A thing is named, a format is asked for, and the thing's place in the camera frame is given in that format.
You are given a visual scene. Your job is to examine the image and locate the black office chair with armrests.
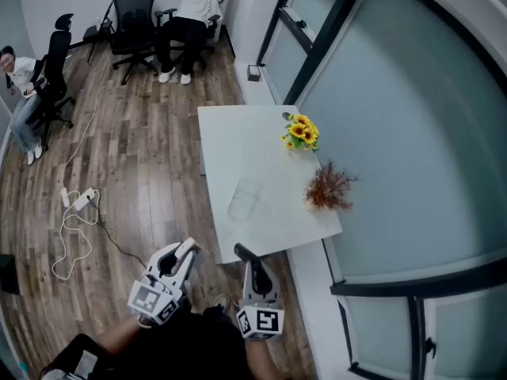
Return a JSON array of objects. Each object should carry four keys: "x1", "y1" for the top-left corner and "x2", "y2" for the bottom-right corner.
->
[{"x1": 153, "y1": 0, "x2": 231, "y2": 73}]

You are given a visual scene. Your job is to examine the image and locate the yellow sunflower bouquet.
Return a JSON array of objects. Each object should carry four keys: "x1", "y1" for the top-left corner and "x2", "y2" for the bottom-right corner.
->
[{"x1": 280, "y1": 112, "x2": 320, "y2": 153}]

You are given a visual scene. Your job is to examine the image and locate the black cable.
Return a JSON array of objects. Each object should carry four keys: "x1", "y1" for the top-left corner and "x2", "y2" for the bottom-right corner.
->
[{"x1": 89, "y1": 192, "x2": 148, "y2": 269}]

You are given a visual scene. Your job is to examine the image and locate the person's black shirt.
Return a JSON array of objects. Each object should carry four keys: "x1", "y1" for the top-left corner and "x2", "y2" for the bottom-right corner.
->
[{"x1": 39, "y1": 305, "x2": 254, "y2": 380}]

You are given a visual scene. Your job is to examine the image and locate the white cable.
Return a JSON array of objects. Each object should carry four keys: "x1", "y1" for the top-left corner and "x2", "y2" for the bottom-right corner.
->
[{"x1": 51, "y1": 47, "x2": 112, "y2": 281}]

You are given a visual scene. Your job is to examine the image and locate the reddish brown dried plant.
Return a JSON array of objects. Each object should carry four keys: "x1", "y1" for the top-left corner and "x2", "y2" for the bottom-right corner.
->
[{"x1": 303, "y1": 159, "x2": 360, "y2": 214}]

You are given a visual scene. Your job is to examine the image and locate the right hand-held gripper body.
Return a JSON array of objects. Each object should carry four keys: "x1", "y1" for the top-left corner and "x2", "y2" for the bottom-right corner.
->
[{"x1": 236, "y1": 291, "x2": 285, "y2": 340}]

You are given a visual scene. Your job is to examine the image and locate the white power strip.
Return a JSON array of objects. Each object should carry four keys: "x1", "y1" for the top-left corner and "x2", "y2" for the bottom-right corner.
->
[{"x1": 73, "y1": 187, "x2": 97, "y2": 212}]

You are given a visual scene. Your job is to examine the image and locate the black floor stand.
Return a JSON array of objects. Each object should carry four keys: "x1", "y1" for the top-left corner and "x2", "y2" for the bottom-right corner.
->
[{"x1": 0, "y1": 253, "x2": 21, "y2": 295}]

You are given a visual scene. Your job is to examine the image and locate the black mesh office chair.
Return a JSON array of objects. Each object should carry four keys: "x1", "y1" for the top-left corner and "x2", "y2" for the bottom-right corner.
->
[{"x1": 101, "y1": 0, "x2": 159, "y2": 86}]

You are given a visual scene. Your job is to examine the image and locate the black high-back office chair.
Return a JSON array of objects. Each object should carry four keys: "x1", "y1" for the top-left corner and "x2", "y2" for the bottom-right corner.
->
[{"x1": 6, "y1": 13, "x2": 77, "y2": 153}]

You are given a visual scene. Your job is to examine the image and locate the clear plastic container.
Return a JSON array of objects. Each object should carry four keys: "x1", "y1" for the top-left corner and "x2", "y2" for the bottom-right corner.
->
[{"x1": 226, "y1": 177, "x2": 262, "y2": 223}]

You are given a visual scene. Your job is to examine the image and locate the person's right forearm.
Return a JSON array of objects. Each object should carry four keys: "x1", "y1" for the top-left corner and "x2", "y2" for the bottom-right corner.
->
[{"x1": 244, "y1": 336, "x2": 292, "y2": 380}]

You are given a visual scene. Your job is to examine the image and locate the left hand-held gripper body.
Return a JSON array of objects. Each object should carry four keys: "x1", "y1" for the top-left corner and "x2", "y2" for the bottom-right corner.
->
[{"x1": 127, "y1": 265, "x2": 189, "y2": 326}]

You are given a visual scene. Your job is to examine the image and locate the person's left forearm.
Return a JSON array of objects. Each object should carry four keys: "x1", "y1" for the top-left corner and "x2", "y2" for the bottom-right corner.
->
[{"x1": 98, "y1": 317, "x2": 154, "y2": 354}]

